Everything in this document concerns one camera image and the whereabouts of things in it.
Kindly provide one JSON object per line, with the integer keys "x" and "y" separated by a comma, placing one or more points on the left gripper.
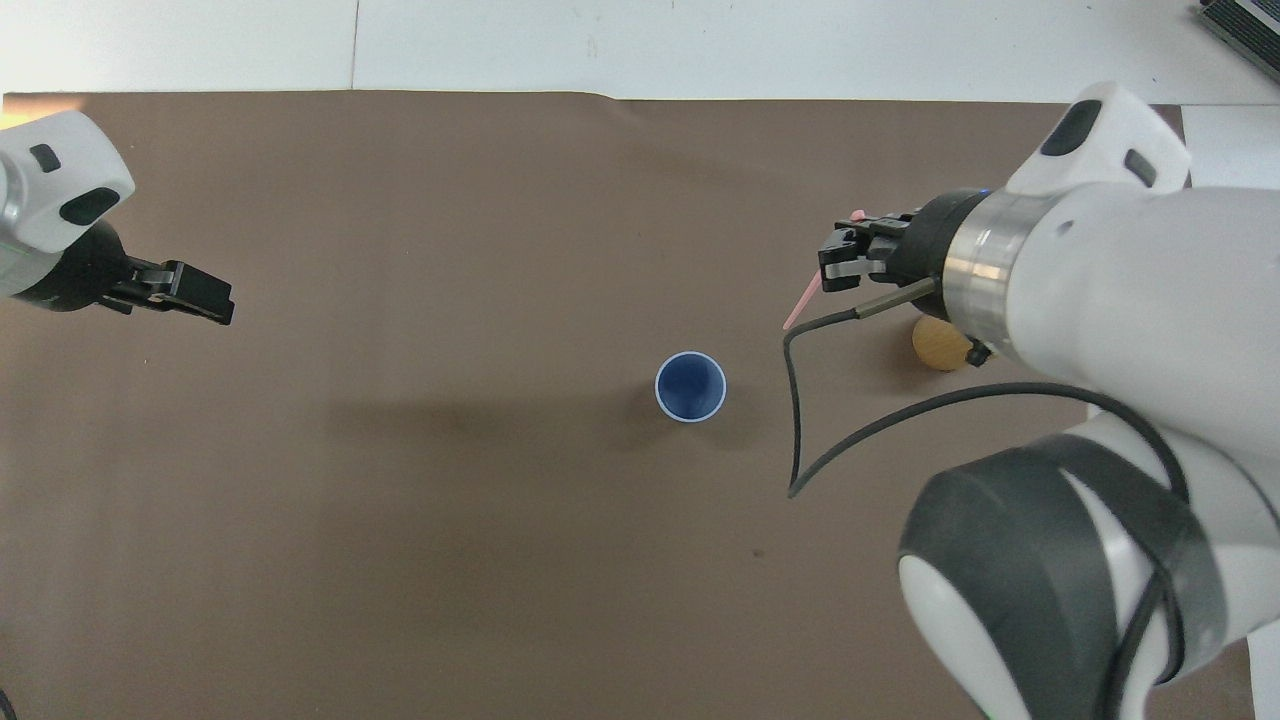
{"x": 85, "y": 275}

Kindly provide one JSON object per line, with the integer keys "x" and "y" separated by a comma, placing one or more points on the pink chopstick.
{"x": 800, "y": 306}

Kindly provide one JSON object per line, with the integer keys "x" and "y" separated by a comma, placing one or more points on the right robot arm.
{"x": 1120, "y": 280}

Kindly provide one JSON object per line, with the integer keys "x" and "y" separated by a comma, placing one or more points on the round wooden cup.
{"x": 938, "y": 345}

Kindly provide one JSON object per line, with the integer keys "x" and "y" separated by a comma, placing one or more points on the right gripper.
{"x": 925, "y": 245}

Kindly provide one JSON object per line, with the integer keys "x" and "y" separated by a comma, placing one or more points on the blue cup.
{"x": 690, "y": 388}

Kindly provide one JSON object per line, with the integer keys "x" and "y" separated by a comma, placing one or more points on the grey laptop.
{"x": 1245, "y": 25}

